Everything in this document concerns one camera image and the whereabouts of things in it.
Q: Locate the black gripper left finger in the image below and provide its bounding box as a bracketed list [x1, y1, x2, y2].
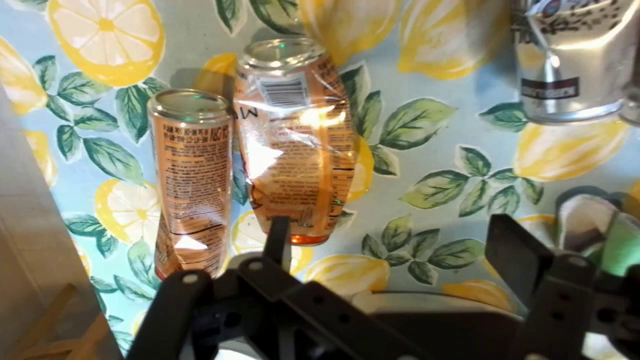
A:
[125, 216, 408, 360]

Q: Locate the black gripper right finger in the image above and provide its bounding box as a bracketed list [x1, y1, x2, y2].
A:
[483, 212, 640, 360]

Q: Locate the green plastic wrapper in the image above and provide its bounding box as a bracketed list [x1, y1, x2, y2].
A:
[597, 212, 640, 278]

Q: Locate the lemon print tablecloth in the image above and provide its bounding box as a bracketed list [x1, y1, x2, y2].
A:
[0, 0, 640, 360]

